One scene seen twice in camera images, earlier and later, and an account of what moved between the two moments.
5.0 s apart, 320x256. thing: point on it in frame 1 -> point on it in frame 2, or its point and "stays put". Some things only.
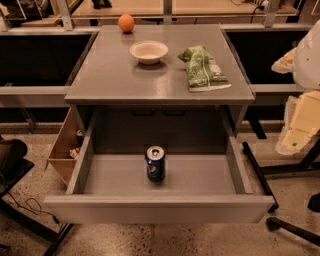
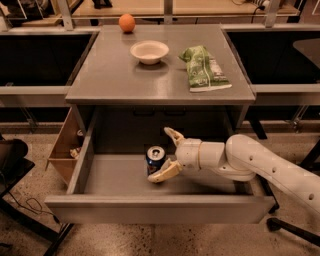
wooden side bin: [66, 149] stays put
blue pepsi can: [155, 163] stays put
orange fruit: [126, 23] stays put
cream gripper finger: [286, 64] -> [186, 152]
